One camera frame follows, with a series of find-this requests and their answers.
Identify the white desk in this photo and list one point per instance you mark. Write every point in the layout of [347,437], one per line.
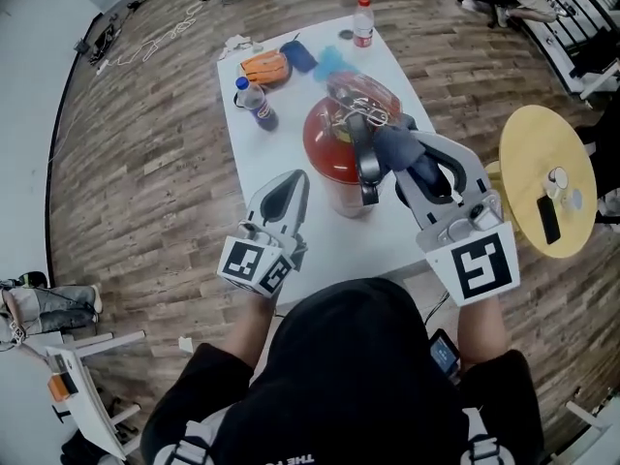
[87,405]

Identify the person's left forearm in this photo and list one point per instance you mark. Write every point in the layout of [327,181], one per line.
[252,327]

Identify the white paper scrap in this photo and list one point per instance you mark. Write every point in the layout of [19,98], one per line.
[186,344]

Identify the red fire extinguisher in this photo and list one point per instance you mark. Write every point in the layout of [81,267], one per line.
[329,148]

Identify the person in dark shirt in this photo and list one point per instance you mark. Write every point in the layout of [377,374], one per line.
[349,381]

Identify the black smartphone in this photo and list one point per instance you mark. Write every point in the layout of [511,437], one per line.
[548,218]

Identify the white mug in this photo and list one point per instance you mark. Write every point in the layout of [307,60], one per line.
[557,179]

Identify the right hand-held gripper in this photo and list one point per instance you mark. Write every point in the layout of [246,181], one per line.
[479,264]

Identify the clear water bottle red cap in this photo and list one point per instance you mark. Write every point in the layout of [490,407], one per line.
[363,27]

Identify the black railing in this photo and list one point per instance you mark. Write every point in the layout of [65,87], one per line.
[571,32]

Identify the dark soda bottle blue cap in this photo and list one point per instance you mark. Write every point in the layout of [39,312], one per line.
[261,107]

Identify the crumpled white tissue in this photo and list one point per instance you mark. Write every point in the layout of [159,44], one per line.
[237,44]

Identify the black screen device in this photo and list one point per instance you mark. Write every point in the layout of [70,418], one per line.
[444,351]

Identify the person's right forearm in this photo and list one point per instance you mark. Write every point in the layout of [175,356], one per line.
[479,332]

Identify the white table frame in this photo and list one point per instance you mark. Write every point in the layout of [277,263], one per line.
[591,422]

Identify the small glass jar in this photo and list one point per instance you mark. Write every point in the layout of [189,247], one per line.
[575,199]

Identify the grey blue wiping cloth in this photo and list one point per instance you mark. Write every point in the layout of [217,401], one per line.
[397,148]

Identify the black backpack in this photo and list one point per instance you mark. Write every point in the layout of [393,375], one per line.
[82,448]

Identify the round black lid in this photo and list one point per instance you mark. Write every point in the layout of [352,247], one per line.
[346,34]

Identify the light blue cloth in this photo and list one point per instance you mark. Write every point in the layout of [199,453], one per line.
[329,61]

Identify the round yellow wooden table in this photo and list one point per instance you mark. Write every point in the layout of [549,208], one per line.
[528,163]

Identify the orange tissue packet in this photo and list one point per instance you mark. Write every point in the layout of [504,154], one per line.
[264,66]

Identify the orange box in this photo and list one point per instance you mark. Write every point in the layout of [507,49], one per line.
[60,388]

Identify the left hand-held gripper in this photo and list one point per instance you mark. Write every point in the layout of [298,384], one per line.
[252,264]

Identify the dark blue pouch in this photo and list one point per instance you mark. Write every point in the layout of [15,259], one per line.
[298,56]

